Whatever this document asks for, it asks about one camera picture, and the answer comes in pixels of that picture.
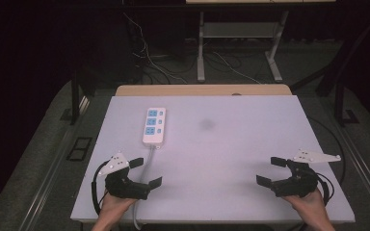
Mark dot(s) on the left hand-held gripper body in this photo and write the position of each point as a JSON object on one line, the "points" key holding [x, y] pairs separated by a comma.
{"points": [[126, 186]]}

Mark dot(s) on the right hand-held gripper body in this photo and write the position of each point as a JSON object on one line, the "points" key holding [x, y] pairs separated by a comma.
{"points": [[297, 184]]}

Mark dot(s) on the white power strip blue sockets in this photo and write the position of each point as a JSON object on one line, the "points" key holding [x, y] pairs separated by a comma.
{"points": [[154, 126]]}

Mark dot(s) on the person's left hand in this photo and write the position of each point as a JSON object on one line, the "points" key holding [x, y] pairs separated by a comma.
{"points": [[117, 205]]}

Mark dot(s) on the person's right hand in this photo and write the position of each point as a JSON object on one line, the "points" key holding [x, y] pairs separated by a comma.
{"points": [[308, 205]]}

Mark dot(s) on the black metal stand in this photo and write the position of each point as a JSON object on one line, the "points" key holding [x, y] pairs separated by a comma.
{"points": [[75, 96], [340, 102]]}

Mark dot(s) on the black rectangular floor frame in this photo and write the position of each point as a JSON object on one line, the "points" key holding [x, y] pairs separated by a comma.
{"points": [[78, 149]]}

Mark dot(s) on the silver floor rail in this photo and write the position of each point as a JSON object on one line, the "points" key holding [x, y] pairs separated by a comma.
{"points": [[366, 173], [49, 179]]}

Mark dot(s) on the white metal desk frame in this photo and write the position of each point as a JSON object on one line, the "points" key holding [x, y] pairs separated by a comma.
{"points": [[202, 48]]}

